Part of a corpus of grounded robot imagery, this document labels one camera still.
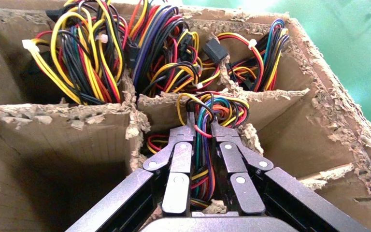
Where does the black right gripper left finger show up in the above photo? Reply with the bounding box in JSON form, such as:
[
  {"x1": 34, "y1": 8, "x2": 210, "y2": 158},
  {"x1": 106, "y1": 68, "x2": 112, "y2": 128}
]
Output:
[{"x1": 142, "y1": 112, "x2": 196, "y2": 217}]

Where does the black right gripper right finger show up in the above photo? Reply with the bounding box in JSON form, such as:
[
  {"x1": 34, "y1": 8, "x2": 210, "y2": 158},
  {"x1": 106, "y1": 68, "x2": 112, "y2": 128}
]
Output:
[{"x1": 210, "y1": 120, "x2": 274, "y2": 216}]

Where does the red yellow black cable bundle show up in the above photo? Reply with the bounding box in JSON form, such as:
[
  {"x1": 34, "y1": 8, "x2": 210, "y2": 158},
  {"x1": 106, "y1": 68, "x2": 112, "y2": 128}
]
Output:
[{"x1": 146, "y1": 91, "x2": 250, "y2": 210}]

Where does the brown divided cardboard box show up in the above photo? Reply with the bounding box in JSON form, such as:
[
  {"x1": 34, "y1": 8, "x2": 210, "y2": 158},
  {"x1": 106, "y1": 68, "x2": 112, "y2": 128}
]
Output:
[{"x1": 0, "y1": 0, "x2": 371, "y2": 232}]

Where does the right multicolour wire bundle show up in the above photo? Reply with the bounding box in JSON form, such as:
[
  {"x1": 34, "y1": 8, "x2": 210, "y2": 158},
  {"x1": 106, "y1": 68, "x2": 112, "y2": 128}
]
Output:
[{"x1": 217, "y1": 18, "x2": 290, "y2": 92}]

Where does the multicolour wire bundle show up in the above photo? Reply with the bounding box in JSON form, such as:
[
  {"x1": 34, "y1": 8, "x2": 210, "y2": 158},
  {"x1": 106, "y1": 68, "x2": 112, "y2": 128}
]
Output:
[
  {"x1": 126, "y1": 0, "x2": 229, "y2": 97},
  {"x1": 217, "y1": 18, "x2": 290, "y2": 92}
]

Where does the middle multicolour wire bundle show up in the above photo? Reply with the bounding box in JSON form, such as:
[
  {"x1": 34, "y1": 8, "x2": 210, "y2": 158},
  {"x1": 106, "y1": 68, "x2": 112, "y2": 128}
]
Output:
[{"x1": 126, "y1": 0, "x2": 229, "y2": 97}]

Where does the power supply with coloured wires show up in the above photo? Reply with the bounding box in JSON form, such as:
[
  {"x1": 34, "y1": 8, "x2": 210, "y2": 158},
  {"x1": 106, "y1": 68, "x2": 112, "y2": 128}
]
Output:
[{"x1": 21, "y1": 0, "x2": 127, "y2": 106}]

